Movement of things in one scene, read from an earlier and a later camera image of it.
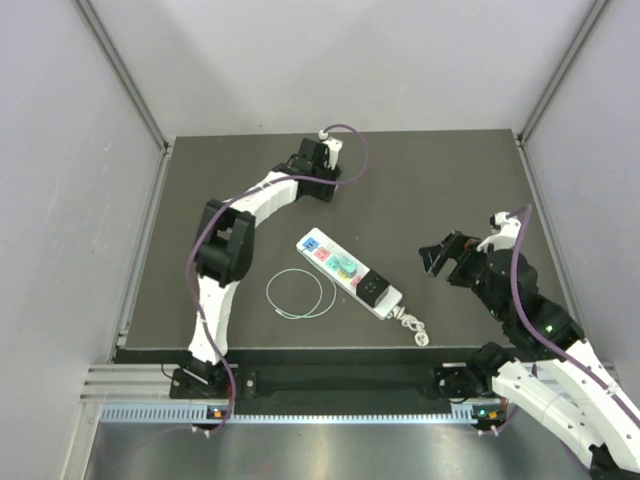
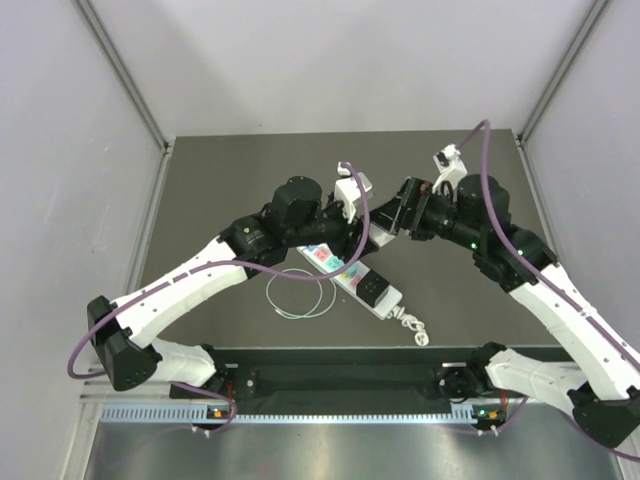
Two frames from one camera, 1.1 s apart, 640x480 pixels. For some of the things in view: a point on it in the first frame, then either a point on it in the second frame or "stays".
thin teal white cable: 311,316 stays
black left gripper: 323,193 to 350,244
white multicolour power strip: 343,270 stays
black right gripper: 434,256 to 417,196
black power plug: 372,289 stays
